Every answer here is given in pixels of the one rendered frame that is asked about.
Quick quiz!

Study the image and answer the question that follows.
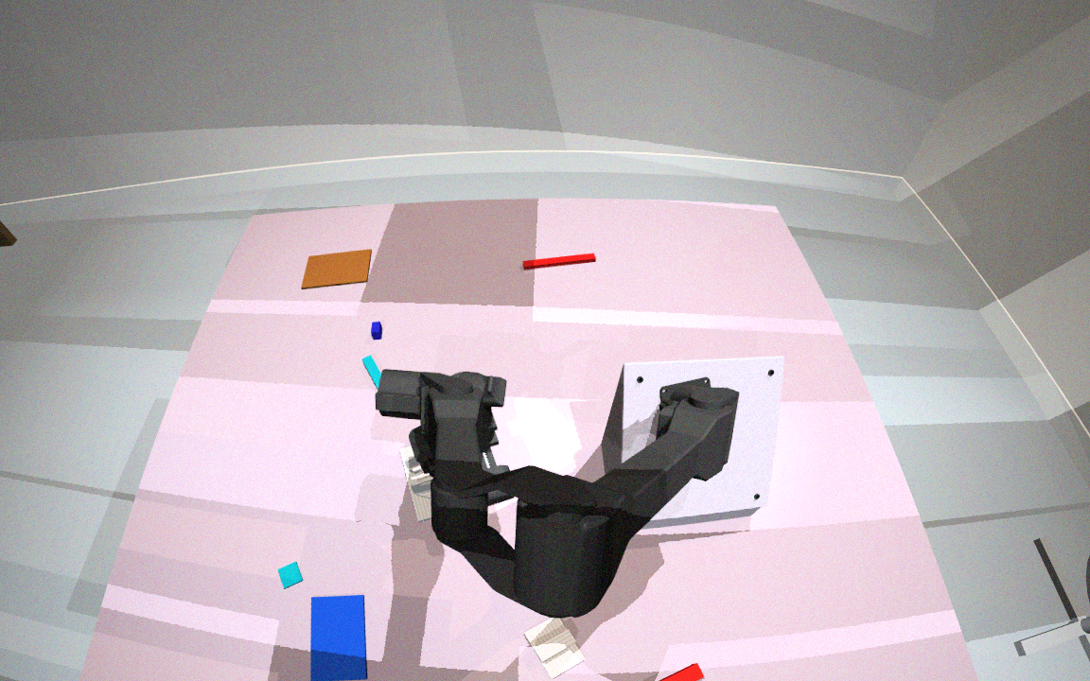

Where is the small cyan flat square plate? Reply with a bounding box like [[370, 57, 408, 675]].
[[278, 562, 304, 588]]

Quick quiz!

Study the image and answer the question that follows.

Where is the red flat bar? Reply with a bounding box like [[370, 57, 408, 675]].
[[522, 253, 595, 271]]

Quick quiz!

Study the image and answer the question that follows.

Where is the cyan rectangular bar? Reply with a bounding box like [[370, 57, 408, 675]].
[[363, 355, 382, 389]]

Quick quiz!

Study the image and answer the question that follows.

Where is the red rectangular block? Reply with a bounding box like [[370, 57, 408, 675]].
[[661, 662, 704, 681]]

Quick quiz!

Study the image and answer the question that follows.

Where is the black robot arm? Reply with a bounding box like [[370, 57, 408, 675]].
[[375, 369, 740, 619]]

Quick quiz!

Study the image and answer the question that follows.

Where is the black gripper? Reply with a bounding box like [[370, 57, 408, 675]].
[[481, 411, 514, 506]]

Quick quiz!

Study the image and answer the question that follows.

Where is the blue flat plate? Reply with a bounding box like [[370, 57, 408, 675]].
[[310, 595, 368, 681]]

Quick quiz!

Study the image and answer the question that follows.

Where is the orange flat plate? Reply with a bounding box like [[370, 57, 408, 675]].
[[301, 250, 372, 289]]

